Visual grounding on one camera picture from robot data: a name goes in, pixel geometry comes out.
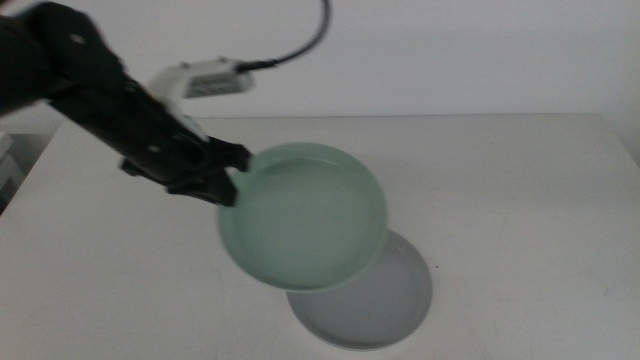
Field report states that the grey shallow bowl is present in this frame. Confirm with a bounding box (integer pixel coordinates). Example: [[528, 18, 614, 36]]
[[286, 229, 435, 351]]

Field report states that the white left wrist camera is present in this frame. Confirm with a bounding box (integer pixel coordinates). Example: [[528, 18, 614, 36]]
[[147, 56, 255, 144]]

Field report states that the pale green shallow bowl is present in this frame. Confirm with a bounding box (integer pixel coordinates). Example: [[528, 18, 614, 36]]
[[217, 141, 390, 293]]

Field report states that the black left camera cable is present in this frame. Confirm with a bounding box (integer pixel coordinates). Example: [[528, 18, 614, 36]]
[[234, 0, 333, 74]]

